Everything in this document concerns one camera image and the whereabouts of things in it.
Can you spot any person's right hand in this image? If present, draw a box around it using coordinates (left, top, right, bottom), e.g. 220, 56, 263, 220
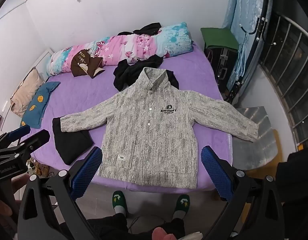
152, 226, 181, 240

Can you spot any black metal frame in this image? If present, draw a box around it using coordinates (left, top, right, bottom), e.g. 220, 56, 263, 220
228, 0, 282, 103

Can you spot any green cloth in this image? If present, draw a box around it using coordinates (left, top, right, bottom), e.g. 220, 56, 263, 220
200, 27, 239, 49

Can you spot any green knitted slipper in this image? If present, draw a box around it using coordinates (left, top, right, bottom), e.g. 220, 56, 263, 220
112, 190, 128, 217
173, 194, 191, 219

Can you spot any folded black garment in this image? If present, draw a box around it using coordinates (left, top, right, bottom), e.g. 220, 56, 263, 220
52, 117, 94, 165

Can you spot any bed with purple sheet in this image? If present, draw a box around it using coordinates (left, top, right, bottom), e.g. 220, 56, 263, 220
19, 39, 235, 193

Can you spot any person's right leg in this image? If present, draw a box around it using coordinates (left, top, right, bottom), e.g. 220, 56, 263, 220
160, 217, 187, 240

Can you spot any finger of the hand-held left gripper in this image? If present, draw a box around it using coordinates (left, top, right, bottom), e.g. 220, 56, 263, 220
4, 124, 31, 142
19, 129, 50, 155

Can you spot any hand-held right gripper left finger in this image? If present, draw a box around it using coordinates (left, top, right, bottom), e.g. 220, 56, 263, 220
17, 146, 103, 240

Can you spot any light blue curtain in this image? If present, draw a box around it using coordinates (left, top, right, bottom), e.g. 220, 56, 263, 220
221, 0, 272, 100

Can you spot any window grille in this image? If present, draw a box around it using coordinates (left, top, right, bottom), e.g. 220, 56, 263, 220
259, 12, 308, 150

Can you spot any silver foil board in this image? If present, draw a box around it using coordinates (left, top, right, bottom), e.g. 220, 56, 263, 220
230, 106, 280, 169

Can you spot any rolled floral quilt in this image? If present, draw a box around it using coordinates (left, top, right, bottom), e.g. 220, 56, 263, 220
47, 22, 194, 77

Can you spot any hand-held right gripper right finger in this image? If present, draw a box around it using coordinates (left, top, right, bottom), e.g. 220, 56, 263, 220
201, 145, 291, 240

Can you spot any beige pillow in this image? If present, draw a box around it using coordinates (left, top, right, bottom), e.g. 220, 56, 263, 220
10, 67, 45, 117

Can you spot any teal pillow with orange print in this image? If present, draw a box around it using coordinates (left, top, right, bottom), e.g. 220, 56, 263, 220
20, 81, 61, 130

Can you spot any crumpled black garment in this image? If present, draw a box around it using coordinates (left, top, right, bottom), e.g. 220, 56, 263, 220
113, 55, 179, 92

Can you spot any dark cloth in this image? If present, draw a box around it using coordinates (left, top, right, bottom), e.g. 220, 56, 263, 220
277, 151, 308, 205

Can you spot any person's leg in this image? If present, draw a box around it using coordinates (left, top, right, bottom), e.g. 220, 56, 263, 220
160, 217, 187, 240
88, 211, 129, 240

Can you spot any white headboard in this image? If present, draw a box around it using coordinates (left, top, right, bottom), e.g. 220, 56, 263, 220
31, 49, 54, 80

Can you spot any person's left leg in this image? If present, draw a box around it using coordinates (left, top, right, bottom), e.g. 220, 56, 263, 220
88, 211, 129, 240

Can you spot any brown printed cushion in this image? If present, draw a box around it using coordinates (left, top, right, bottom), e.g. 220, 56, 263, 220
70, 49, 106, 79

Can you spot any black clothing on quilt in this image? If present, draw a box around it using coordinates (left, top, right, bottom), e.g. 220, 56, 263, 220
118, 22, 162, 36

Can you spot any grey patterned jacket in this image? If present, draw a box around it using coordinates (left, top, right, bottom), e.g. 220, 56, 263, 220
61, 67, 260, 189

